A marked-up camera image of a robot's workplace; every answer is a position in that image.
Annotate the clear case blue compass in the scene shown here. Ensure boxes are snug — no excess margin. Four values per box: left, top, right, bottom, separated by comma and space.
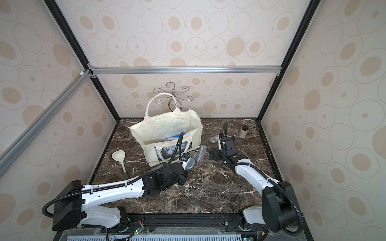
197, 145, 207, 163

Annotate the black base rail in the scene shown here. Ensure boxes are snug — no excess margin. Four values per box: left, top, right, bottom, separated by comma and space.
54, 213, 313, 241

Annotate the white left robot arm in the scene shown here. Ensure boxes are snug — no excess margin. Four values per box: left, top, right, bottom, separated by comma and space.
42, 161, 195, 232

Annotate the starry night canvas bag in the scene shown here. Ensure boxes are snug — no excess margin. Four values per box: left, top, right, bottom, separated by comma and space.
129, 93, 203, 167

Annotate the black corner frame post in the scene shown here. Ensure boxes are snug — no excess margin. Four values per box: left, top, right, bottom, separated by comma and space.
257, 0, 322, 122
44, 0, 121, 123

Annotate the small jar black lid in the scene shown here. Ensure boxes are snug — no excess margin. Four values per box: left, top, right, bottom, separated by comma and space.
239, 125, 249, 139

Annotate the clear compass case back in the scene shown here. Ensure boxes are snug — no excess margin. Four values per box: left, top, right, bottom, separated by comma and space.
210, 135, 220, 143

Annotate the black corner frame post left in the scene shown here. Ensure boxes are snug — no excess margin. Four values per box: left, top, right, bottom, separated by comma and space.
44, 0, 121, 123

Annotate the diagonal aluminium rail left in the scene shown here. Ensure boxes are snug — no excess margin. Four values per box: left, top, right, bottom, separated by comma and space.
1, 69, 91, 176

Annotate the horizontal aluminium rail back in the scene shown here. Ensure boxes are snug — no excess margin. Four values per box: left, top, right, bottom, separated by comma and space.
91, 65, 282, 74

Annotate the black corner frame post right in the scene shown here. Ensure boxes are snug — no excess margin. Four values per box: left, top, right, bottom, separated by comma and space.
257, 0, 322, 122

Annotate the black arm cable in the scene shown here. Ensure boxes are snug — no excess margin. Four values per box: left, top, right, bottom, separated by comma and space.
221, 122, 304, 237
41, 131, 185, 218

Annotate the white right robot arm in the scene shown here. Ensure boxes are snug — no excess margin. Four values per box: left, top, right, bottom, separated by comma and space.
209, 135, 304, 236

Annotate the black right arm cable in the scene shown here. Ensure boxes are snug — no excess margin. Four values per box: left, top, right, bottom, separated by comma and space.
221, 122, 304, 237

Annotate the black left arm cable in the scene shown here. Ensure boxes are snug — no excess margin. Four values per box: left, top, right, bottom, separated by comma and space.
41, 131, 185, 218

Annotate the silver metal hook stand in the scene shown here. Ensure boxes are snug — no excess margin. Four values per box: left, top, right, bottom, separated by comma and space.
153, 81, 195, 111

